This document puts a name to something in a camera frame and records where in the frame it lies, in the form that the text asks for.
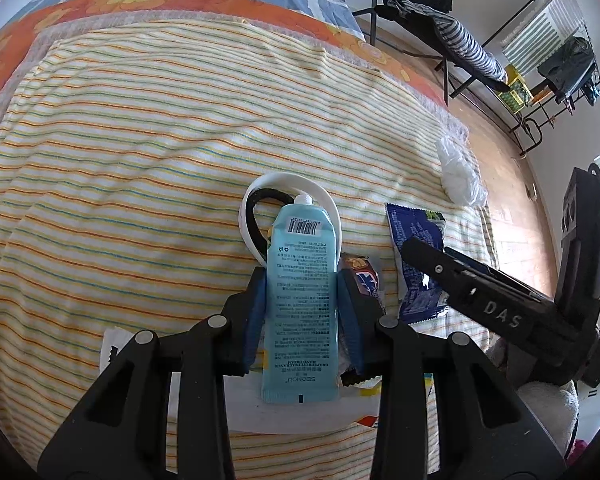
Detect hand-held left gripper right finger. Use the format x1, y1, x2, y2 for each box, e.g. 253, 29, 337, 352
336, 269, 568, 480

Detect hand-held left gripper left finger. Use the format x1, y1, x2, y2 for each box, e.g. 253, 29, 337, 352
37, 267, 268, 480

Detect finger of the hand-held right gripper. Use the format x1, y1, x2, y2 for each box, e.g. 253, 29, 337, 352
402, 236, 481, 306
445, 247, 553, 306

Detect light blue hand cream tube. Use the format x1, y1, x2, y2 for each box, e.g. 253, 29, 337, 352
261, 194, 341, 405

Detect blue snack packet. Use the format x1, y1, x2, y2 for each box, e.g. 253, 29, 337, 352
384, 202, 451, 325

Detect colourful snack wrapper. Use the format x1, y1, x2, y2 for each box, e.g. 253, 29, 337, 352
339, 254, 388, 318

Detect white paper sheet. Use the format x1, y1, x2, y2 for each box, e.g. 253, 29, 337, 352
102, 327, 381, 433

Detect white crumpled plastic bag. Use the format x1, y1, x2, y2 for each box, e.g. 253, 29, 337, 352
436, 135, 486, 207

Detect yellow plastic crate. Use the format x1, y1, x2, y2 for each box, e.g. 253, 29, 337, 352
497, 65, 533, 113

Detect striped yellow blanket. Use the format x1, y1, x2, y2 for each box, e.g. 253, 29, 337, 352
0, 20, 501, 476

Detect dark hanging clothes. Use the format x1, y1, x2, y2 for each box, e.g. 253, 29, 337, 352
537, 35, 600, 106

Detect striped clothing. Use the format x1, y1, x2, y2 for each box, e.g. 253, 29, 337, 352
387, 0, 510, 93

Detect green striped white towel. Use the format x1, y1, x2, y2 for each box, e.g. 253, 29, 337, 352
500, 0, 588, 78

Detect white plastic ring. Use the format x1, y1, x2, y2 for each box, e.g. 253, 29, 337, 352
239, 172, 342, 266

